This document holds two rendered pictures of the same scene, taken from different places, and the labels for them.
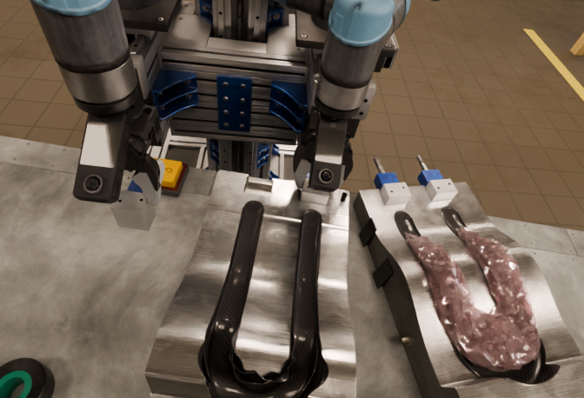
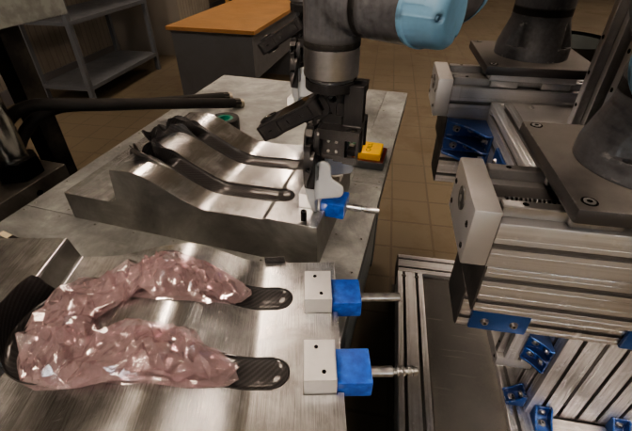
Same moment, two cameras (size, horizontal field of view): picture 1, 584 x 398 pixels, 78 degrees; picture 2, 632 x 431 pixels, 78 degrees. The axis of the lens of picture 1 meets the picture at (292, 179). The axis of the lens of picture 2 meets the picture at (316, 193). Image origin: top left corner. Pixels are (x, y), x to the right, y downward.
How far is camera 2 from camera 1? 0.84 m
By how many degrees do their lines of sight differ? 75
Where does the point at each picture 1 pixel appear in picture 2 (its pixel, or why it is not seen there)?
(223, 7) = (581, 98)
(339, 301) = (190, 197)
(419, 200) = (308, 332)
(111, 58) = not seen: outside the picture
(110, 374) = not seen: hidden behind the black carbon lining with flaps
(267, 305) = (207, 156)
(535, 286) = (77, 412)
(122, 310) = not seen: hidden behind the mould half
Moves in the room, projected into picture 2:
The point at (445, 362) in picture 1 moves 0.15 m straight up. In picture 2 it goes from (94, 266) to (54, 179)
